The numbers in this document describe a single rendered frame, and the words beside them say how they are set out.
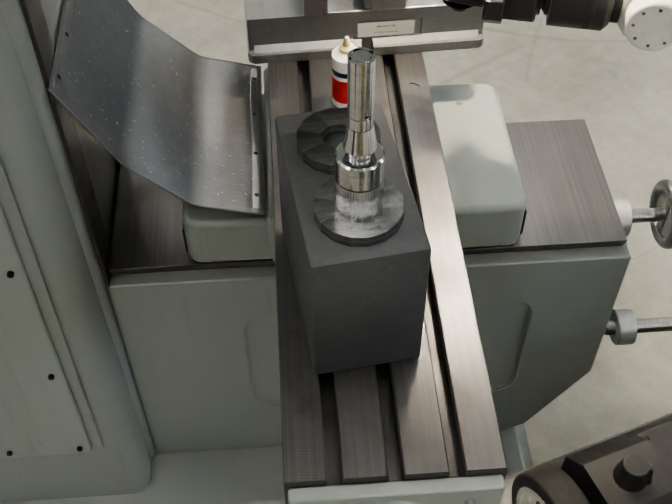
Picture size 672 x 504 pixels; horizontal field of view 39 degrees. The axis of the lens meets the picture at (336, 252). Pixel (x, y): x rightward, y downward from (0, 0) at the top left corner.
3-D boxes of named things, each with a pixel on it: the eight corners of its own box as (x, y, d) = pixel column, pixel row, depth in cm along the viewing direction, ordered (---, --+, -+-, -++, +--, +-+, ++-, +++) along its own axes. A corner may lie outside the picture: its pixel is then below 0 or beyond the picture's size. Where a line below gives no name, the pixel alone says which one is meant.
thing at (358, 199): (391, 211, 94) (393, 168, 89) (347, 227, 92) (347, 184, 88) (369, 180, 96) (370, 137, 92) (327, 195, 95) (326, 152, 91)
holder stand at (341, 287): (377, 215, 121) (382, 91, 105) (421, 358, 107) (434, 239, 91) (282, 229, 119) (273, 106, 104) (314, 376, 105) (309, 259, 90)
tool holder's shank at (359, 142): (382, 158, 89) (387, 61, 80) (351, 168, 88) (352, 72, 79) (367, 137, 91) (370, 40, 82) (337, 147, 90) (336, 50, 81)
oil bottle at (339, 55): (359, 90, 136) (360, 26, 128) (362, 109, 133) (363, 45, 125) (331, 92, 136) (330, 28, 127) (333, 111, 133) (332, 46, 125)
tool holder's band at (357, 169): (393, 168, 89) (393, 161, 88) (347, 184, 88) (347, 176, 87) (370, 137, 92) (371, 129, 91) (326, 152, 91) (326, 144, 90)
